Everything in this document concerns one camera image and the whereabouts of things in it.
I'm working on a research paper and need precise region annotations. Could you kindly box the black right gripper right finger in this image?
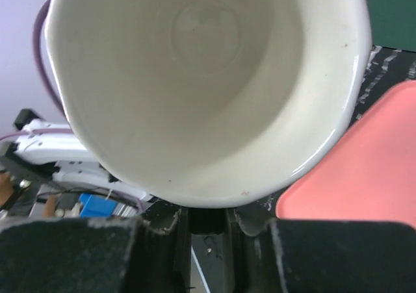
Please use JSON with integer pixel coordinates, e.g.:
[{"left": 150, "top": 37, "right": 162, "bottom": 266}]
[{"left": 224, "top": 209, "right": 415, "bottom": 292}]

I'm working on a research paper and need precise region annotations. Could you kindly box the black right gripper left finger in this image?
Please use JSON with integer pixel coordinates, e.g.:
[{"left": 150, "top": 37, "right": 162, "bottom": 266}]
[{"left": 1, "top": 210, "right": 190, "bottom": 292}]

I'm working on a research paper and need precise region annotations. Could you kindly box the grey faceted mug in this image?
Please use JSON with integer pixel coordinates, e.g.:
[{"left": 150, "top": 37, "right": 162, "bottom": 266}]
[{"left": 45, "top": 0, "right": 372, "bottom": 209}]

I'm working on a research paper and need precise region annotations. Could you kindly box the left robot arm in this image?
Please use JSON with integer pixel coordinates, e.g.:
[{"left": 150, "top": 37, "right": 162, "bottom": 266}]
[{"left": 1, "top": 108, "right": 153, "bottom": 208}]

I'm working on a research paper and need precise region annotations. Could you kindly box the pink plastic tray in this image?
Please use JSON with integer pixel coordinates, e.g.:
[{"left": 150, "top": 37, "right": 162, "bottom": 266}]
[{"left": 276, "top": 81, "right": 415, "bottom": 227}]

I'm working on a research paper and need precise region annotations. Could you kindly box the dark green mat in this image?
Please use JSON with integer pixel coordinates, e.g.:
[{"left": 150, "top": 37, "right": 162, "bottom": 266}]
[{"left": 367, "top": 0, "right": 415, "bottom": 51}]

